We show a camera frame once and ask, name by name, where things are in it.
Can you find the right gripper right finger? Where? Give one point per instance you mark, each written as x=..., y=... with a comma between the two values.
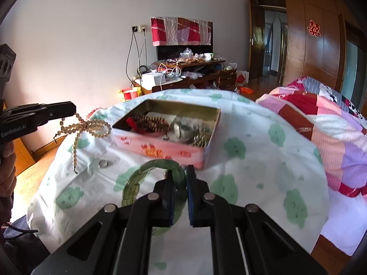
x=244, y=240

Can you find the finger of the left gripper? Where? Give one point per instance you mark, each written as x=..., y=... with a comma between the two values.
x=49, y=112

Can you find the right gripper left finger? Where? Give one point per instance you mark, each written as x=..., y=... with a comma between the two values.
x=117, y=239

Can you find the green jade bangle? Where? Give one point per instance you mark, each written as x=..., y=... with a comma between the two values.
x=136, y=181

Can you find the silver wrist watch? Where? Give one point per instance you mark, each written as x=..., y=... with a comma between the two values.
x=194, y=132

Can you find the pink Genji tin box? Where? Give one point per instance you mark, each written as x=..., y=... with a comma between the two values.
x=146, y=130

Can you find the person's left hand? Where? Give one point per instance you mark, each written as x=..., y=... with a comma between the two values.
x=8, y=170

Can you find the white green cloud tablecloth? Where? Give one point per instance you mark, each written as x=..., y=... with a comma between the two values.
x=257, y=158

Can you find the red yellow carton box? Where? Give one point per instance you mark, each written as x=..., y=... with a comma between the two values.
x=129, y=94

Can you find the white box on cabinet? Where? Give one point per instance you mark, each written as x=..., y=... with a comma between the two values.
x=150, y=80

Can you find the black television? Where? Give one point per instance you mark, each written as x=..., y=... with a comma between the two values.
x=171, y=52

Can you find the pink patchwork quilt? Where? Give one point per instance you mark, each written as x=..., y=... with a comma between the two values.
x=338, y=130

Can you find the red patchwork cloth cover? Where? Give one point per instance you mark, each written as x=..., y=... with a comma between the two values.
x=172, y=31

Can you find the wooden TV cabinet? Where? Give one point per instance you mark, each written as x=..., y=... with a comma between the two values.
x=202, y=75

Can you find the white mug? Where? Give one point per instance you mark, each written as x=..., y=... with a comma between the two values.
x=208, y=56

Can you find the wooden wardrobe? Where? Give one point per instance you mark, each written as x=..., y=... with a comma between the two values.
x=337, y=58

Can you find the wooden door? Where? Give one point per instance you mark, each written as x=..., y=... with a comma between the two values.
x=257, y=34

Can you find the red double happiness sticker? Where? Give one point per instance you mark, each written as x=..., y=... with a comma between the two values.
x=313, y=29

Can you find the wall power socket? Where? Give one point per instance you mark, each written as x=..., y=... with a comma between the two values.
x=139, y=28

